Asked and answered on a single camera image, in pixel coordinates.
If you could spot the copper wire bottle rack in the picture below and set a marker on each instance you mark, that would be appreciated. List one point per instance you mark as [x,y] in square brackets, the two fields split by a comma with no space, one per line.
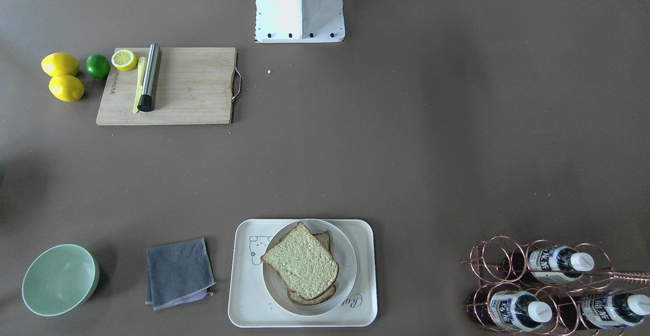
[547,288]

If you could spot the half lemon slice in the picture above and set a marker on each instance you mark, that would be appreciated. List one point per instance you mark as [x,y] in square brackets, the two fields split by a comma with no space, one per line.
[124,60]

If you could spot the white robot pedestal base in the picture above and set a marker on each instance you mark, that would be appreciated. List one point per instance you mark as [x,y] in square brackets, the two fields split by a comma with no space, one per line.
[299,21]

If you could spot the yellow lemon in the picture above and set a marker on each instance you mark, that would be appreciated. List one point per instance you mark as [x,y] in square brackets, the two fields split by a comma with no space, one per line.
[66,88]
[60,63]

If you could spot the mint green bowl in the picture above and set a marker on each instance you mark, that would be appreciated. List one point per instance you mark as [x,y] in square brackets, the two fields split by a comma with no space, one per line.
[59,280]

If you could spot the bamboo cutting board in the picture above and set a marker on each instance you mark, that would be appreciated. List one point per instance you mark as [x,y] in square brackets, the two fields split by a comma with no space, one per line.
[195,86]

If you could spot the yellow knife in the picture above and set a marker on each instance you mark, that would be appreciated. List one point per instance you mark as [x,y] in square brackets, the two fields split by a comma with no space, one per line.
[141,67]

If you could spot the dark bottle white cap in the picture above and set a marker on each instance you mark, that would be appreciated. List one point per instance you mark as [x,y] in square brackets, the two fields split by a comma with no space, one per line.
[556,265]

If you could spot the cream rabbit serving tray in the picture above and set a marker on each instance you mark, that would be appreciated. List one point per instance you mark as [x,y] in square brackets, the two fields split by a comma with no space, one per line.
[251,306]

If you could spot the grey folded cloth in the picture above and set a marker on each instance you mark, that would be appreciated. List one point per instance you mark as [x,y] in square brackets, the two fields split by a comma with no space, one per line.
[177,274]

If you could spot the green lime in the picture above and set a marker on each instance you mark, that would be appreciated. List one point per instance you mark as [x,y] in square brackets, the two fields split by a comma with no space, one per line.
[98,66]

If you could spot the steel muddler black tip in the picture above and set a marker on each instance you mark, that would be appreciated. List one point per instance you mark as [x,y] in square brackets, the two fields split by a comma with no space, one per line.
[147,99]

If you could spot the white round plate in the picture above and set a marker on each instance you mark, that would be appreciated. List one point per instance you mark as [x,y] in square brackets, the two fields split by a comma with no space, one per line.
[344,254]

